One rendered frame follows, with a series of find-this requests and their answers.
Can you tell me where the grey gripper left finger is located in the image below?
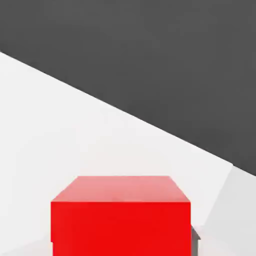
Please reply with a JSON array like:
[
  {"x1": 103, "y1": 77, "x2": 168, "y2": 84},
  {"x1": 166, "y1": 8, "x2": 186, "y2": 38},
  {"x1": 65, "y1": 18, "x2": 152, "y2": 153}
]
[{"x1": 7, "y1": 236, "x2": 54, "y2": 256}]

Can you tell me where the small red cube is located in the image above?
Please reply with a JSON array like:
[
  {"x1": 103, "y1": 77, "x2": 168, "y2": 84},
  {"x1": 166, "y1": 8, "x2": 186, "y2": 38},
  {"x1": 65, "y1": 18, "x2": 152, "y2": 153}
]
[{"x1": 50, "y1": 175, "x2": 192, "y2": 256}]

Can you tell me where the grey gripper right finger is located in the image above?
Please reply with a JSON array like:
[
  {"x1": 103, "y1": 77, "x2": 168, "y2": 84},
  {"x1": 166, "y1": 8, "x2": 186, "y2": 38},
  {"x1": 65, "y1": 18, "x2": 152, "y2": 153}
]
[{"x1": 190, "y1": 225, "x2": 202, "y2": 256}]

